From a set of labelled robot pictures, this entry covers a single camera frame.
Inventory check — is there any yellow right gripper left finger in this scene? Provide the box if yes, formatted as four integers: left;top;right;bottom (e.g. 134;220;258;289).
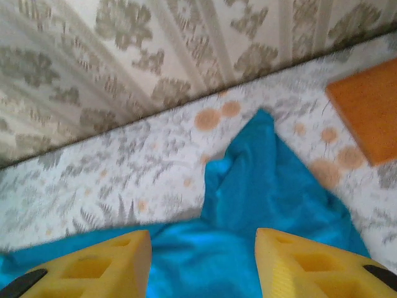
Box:
12;229;153;298

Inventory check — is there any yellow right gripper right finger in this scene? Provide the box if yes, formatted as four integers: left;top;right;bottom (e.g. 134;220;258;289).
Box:
256;227;397;298

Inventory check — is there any blue t-shirt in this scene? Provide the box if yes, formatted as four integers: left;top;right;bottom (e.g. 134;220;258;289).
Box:
0;108;372;298

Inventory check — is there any floral patterned tablecloth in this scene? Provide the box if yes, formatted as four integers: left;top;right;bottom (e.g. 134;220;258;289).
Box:
0;30;397;258

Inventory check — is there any orange wooden board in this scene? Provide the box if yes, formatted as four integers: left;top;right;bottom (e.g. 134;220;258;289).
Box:
325;58;397;167

